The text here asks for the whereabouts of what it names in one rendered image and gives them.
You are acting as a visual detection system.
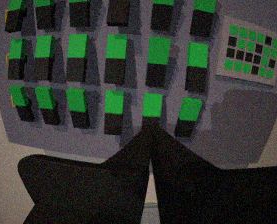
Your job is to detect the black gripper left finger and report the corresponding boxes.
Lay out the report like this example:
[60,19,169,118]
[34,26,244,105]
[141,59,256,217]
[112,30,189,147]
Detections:
[17,125,153,224]

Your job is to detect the grey switch panel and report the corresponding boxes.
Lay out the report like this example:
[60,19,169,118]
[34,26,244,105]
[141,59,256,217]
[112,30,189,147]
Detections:
[0,0,277,165]

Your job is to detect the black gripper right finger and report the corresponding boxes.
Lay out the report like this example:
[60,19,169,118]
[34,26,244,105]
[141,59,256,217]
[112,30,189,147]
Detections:
[150,125,277,224]

